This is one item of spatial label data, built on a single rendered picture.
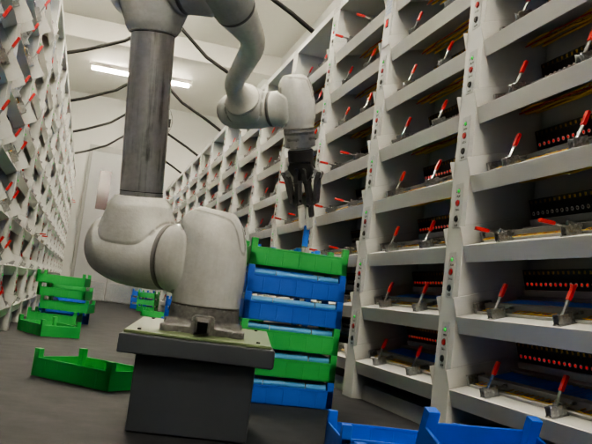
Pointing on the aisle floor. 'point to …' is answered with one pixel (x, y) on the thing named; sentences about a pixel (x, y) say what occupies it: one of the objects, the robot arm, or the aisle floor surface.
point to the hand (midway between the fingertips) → (305, 217)
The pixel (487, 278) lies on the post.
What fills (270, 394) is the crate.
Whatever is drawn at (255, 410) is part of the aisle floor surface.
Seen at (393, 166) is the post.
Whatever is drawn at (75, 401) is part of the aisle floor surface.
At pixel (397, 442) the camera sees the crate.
